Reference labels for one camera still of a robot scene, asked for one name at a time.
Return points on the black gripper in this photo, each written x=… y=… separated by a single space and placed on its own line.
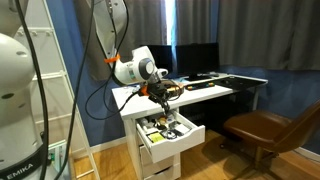
x=159 y=91

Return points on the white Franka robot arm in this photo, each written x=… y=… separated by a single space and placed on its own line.
x=133 y=71

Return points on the yellow box in drawer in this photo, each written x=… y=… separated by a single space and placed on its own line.
x=156 y=137

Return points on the white open drawer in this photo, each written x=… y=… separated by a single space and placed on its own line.
x=176 y=141

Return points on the white drawer unit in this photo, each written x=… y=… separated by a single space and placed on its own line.
x=131 y=140

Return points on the yellowish tape roll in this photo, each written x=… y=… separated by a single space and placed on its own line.
x=162 y=121

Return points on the white desk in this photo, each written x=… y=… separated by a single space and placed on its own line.
x=140 y=106

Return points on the metal tin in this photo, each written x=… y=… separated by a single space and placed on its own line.
x=181 y=128

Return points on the black earphones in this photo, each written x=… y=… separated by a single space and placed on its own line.
x=170 y=135

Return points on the teal cloth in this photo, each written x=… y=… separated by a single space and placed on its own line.
x=180 y=80

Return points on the black keypad coloured keys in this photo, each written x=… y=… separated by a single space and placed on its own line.
x=199 y=86

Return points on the black monitor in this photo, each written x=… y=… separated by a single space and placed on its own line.
x=200 y=58
x=165 y=56

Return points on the black desk mat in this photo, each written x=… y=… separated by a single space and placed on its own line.
x=238 y=82

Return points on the grey curtain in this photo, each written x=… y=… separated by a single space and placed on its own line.
x=146 y=23
x=266 y=33

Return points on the brown leather chair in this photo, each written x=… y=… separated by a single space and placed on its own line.
x=263 y=128

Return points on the white ladder shelf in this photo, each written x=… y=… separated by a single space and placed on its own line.
x=53 y=75

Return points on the white storage box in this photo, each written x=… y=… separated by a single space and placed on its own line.
x=60 y=160

